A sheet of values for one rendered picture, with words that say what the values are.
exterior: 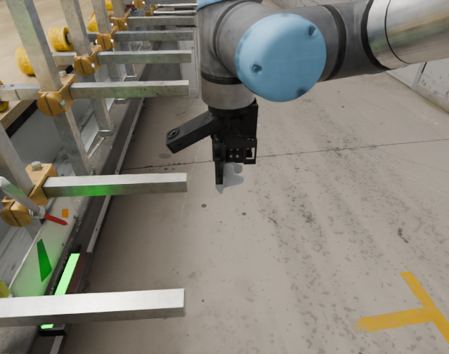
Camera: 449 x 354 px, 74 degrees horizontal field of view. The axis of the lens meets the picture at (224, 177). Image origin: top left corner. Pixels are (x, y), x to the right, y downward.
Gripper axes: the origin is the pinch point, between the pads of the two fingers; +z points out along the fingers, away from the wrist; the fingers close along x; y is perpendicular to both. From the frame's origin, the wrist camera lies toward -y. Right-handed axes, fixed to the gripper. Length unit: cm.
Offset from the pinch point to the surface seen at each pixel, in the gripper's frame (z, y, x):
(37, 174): -4.4, -36.5, 1.2
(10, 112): -7, -52, 24
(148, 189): -1.7, -14.2, -1.5
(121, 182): -3.4, -19.3, -1.1
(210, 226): 83, -3, 62
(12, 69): -7, -65, 54
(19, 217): -2.2, -36.6, -8.6
